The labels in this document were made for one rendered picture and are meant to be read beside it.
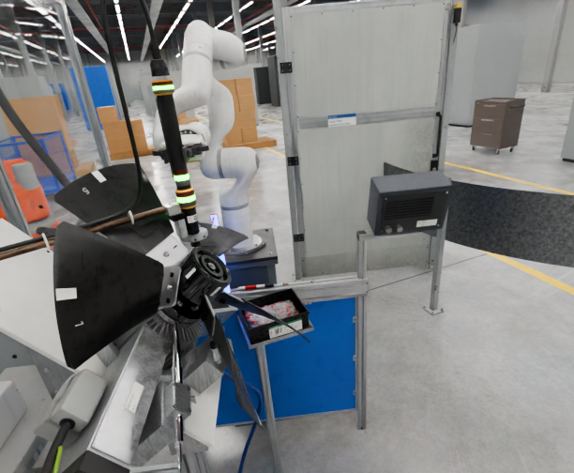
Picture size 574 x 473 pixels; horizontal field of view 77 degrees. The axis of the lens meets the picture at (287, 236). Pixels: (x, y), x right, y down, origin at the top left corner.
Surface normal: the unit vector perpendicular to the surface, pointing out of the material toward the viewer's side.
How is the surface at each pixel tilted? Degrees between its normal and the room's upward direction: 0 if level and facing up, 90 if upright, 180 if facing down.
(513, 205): 90
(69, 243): 69
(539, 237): 90
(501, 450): 0
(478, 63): 90
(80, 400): 50
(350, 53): 90
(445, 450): 0
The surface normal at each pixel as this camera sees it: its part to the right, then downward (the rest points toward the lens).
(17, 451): -0.08, -0.91
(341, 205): 0.08, 0.41
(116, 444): 0.71, -0.66
